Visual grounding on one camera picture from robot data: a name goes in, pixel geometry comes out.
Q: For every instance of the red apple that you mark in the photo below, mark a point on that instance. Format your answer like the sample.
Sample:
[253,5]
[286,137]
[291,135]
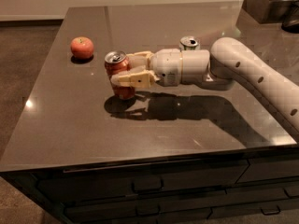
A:
[82,47]

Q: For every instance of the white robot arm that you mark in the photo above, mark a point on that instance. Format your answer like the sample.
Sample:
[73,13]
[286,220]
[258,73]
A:
[226,61]

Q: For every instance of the upper left drawer handle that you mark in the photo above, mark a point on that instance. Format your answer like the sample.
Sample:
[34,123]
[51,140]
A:
[147,185]

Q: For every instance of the lower right drawer handle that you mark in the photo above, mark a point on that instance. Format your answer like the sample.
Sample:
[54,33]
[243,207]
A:
[270,210]

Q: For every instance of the green white soda can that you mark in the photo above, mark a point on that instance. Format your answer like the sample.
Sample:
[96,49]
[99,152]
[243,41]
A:
[189,42]

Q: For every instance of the lower left drawer handle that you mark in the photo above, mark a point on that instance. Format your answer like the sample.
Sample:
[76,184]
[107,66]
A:
[148,210]

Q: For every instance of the drawer handle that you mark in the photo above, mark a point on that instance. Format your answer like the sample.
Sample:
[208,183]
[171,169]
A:
[148,210]
[270,210]
[147,185]

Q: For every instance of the dark drawer cabinet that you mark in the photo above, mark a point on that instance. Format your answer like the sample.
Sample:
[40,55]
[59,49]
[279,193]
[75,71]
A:
[259,181]

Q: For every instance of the dark round object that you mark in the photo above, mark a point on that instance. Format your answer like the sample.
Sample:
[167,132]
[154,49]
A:
[291,21]

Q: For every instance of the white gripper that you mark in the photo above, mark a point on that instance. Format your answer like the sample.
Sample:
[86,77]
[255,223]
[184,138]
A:
[165,65]

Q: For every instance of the dark box with snacks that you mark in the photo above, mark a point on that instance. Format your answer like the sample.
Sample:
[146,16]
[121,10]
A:
[268,11]

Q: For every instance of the red coke can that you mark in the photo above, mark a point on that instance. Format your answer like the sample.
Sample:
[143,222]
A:
[117,61]

